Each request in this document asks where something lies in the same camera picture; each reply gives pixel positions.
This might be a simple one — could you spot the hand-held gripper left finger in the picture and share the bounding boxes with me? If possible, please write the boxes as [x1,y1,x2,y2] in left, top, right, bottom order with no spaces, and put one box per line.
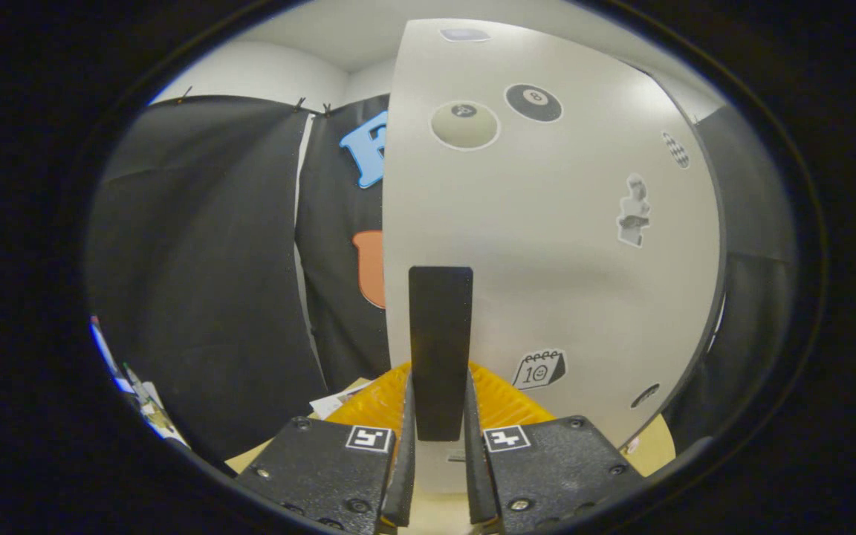
[235,362,418,532]

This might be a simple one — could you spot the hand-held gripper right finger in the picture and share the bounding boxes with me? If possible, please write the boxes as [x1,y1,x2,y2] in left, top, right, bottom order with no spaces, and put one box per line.
[464,362,648,532]

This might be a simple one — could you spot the black door handle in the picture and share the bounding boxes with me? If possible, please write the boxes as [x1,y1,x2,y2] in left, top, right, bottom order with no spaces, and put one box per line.
[408,266,473,441]

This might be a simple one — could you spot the grey shoe cabinet door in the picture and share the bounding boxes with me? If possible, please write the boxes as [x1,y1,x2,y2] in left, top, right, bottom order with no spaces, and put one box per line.
[382,19,726,495]

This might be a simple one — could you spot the white black box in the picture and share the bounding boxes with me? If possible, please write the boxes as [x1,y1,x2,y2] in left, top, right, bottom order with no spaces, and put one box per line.
[309,377,373,421]

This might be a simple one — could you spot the white cluttered side table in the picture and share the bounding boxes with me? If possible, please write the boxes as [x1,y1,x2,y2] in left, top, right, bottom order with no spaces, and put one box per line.
[122,363,191,449]

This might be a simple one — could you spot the black backdrop cloth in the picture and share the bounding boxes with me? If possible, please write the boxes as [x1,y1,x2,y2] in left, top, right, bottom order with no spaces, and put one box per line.
[86,93,797,461]

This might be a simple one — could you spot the blue printed poster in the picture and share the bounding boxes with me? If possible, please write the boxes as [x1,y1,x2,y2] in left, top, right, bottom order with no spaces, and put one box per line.
[90,316,135,395]

